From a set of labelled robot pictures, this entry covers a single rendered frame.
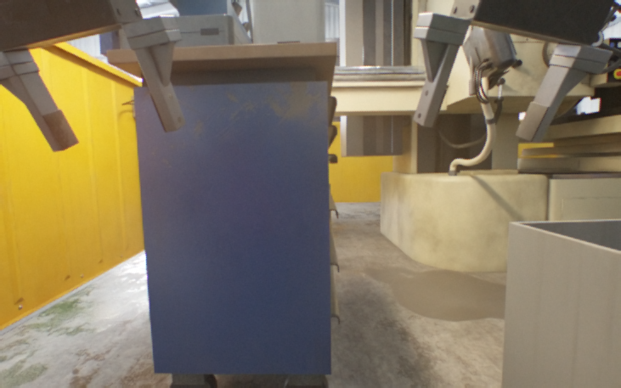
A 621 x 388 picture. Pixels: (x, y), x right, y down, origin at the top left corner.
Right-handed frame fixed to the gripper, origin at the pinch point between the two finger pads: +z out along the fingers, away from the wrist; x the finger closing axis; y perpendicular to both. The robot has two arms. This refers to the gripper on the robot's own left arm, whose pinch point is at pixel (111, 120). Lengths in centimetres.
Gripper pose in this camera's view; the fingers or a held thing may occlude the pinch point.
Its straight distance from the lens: 40.5
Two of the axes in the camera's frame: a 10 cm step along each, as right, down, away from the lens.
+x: -9.8, 1.4, 1.2
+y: 0.4, -4.8, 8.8
